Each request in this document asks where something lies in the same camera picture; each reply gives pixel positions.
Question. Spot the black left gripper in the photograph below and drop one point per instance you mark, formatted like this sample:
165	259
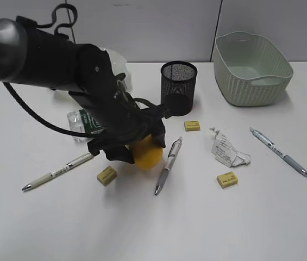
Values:
124	120

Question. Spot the yellow mango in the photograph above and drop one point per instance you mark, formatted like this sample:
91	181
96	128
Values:
146	153

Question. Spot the clear plastic water bottle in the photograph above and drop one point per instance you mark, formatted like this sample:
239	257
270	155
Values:
80	121

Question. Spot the beige ballpoint pen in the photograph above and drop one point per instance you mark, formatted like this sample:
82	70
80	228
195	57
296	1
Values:
52	175

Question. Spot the white waste paper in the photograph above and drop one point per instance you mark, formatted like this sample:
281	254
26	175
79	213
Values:
225	152

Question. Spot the blue grey ballpoint pen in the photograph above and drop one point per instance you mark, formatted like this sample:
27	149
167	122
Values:
285	157

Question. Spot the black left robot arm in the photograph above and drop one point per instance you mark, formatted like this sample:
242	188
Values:
30	56

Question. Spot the purple grey ballpoint pen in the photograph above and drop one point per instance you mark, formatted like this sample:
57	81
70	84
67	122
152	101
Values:
172	155

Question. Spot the yellow eraser left front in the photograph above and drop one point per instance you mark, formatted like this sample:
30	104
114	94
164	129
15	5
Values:
107	176

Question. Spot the yellow eraser near holder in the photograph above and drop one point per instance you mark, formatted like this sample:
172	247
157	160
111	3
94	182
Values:
192	126

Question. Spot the black mesh pen holder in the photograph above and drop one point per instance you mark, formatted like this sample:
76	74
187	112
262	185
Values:
178	81

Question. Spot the pale green wavy glass plate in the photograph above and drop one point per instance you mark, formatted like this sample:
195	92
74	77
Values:
120	70

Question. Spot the yellow eraser right front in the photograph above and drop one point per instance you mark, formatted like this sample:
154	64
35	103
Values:
226	180

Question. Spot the pale green woven basket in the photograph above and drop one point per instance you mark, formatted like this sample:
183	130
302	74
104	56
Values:
250	70

